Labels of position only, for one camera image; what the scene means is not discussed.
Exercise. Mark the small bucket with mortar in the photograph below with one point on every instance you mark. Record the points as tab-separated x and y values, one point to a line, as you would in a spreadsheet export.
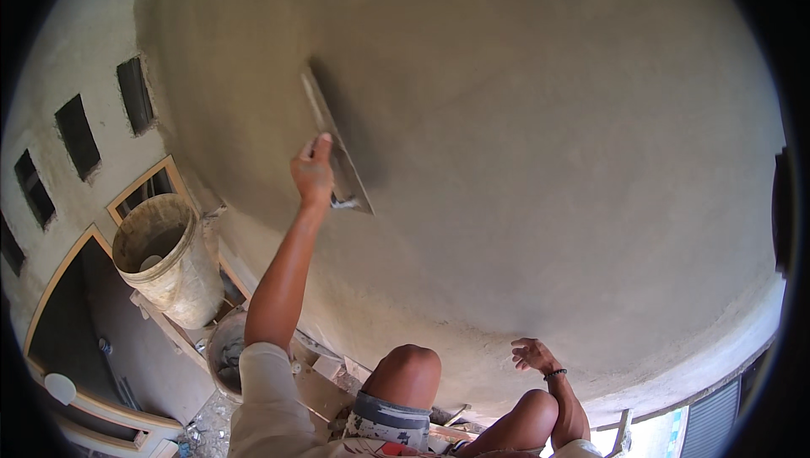
221	357

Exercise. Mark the steel plastering trowel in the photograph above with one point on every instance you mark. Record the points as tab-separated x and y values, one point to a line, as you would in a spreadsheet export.
345	170

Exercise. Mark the person's legs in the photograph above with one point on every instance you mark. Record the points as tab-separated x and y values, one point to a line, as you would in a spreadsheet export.
405	379

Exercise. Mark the person's left hand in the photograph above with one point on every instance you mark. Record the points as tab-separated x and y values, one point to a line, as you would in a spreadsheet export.
311	176

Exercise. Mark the person's right fingers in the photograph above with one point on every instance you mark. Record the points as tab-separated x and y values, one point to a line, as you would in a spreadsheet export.
521	354

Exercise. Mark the person's body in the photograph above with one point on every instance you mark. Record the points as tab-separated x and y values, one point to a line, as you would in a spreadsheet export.
266	395

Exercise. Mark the wooden scaffold pole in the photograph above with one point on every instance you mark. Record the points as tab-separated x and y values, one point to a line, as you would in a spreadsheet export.
622	432

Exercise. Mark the dark rectangular wall vent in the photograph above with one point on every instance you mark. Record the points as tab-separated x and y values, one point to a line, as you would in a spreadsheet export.
33	188
135	95
77	136
11	250

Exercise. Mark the round white lamp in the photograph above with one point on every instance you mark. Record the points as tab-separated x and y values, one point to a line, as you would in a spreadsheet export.
60	388

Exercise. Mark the large mortar-stained plastic bucket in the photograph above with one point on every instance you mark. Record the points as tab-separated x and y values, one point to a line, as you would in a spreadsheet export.
174	274

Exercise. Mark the person's right hand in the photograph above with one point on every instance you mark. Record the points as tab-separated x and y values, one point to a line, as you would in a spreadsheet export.
538	357

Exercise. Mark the wooden scaffold platform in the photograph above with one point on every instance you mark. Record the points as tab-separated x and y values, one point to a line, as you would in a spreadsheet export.
323	391

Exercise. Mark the small hand trowel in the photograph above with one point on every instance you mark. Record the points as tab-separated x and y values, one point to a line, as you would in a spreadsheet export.
457	415

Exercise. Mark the wooden transom window frame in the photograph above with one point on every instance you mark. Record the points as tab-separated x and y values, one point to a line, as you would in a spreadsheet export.
130	195

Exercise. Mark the wooden door frame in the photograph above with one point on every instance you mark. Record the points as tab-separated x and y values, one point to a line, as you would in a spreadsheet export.
57	281

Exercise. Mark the grey louvred shutter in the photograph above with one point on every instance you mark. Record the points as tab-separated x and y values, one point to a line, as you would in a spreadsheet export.
712	423

